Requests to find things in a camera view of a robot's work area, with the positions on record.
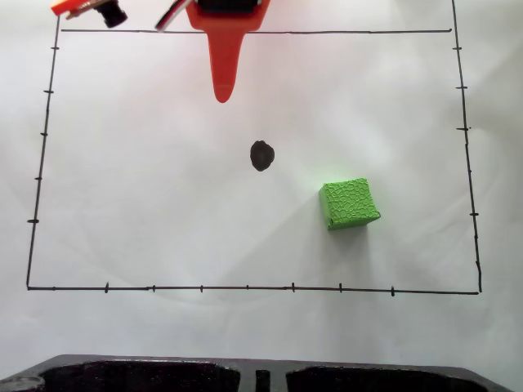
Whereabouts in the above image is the green textured cube block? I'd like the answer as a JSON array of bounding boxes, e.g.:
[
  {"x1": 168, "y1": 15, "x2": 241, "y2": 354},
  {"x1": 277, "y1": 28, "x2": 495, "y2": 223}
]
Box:
[{"x1": 318, "y1": 176, "x2": 382, "y2": 232}]

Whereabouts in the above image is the black dot mark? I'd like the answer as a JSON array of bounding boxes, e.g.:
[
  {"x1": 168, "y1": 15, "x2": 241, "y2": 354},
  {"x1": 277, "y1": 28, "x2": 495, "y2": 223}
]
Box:
[{"x1": 249, "y1": 140, "x2": 275, "y2": 172}]

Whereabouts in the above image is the white sheet with black lines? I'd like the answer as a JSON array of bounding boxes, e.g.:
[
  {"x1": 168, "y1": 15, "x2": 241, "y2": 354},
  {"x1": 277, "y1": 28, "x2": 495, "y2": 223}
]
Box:
[{"x1": 0, "y1": 0, "x2": 523, "y2": 368}]

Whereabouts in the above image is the black moulded plastic base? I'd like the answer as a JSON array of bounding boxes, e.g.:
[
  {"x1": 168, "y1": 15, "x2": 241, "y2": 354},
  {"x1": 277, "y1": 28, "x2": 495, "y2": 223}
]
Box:
[{"x1": 0, "y1": 354, "x2": 516, "y2": 392}]

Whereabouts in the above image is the black camera on orange mount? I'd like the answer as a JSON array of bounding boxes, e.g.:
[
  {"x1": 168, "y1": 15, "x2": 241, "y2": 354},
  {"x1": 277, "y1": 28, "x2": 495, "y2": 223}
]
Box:
[{"x1": 50, "y1": 0, "x2": 129, "y2": 29}]

